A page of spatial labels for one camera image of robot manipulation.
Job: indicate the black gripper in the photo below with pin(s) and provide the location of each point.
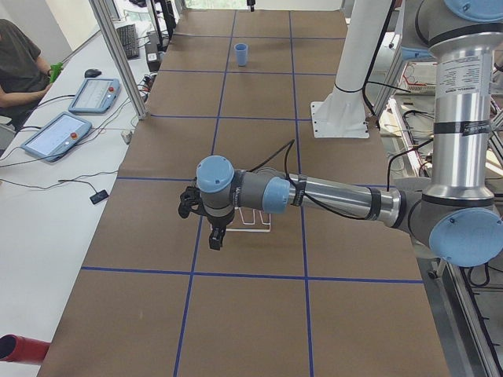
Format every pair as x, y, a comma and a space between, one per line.
216, 225

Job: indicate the light blue plastic cup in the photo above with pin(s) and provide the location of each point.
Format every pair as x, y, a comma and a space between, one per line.
241, 54

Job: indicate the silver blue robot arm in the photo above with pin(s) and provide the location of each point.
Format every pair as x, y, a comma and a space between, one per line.
453, 214

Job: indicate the small black device on table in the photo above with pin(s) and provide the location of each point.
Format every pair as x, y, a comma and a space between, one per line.
97, 197

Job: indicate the blue teach pendant far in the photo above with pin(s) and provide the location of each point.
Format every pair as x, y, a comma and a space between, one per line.
95, 96

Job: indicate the blue teach pendant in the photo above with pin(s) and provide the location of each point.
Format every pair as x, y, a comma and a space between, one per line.
57, 137
95, 96

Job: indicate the blue teach pendant near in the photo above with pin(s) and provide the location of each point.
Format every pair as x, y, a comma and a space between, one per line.
57, 137

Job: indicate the black computer mouse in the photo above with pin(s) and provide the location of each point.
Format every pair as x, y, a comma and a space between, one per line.
92, 73

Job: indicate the black keyboard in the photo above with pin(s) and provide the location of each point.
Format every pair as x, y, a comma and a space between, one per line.
129, 41

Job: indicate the red cylinder object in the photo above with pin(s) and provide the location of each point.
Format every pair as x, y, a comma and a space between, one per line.
19, 349

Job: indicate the green object in hand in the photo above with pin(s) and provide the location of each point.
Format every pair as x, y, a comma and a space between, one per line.
54, 71

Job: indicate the seated person dark shirt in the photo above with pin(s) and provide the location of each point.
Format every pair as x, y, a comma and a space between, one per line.
25, 74

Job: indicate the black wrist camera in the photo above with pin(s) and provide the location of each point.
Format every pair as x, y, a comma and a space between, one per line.
191, 202

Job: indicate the white wire cup holder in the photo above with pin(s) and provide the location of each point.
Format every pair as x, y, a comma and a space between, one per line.
250, 220

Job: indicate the white camera stand pole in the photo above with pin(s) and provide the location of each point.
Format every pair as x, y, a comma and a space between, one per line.
342, 113

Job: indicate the aluminium frame post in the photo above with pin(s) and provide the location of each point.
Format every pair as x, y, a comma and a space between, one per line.
106, 25

